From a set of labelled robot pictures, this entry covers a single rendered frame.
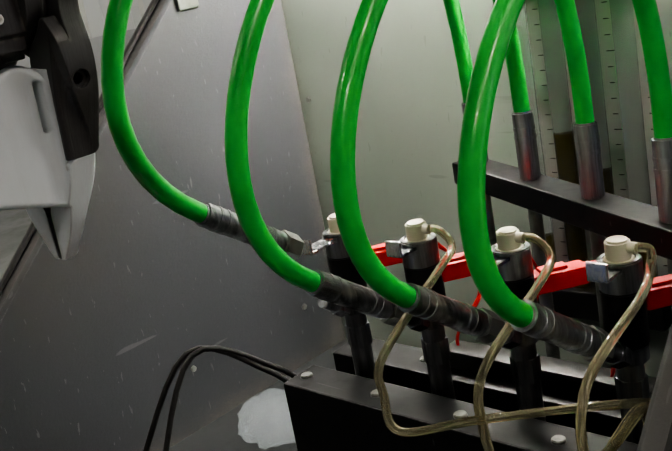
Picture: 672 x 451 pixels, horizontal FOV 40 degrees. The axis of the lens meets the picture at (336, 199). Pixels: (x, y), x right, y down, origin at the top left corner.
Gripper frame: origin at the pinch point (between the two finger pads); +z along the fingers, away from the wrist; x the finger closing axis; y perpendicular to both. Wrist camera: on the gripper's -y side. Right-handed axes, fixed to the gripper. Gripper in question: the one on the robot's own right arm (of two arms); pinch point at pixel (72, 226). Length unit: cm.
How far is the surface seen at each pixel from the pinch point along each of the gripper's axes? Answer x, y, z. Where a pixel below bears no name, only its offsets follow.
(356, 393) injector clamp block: -9.5, -25.3, 23.5
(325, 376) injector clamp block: -14.1, -26.4, 23.5
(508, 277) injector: 4.7, -27.7, 12.9
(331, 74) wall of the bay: -37, -57, 4
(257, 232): -3.3, -13.6, 5.3
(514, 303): 12.8, -16.2, 8.9
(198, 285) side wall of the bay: -43, -36, 23
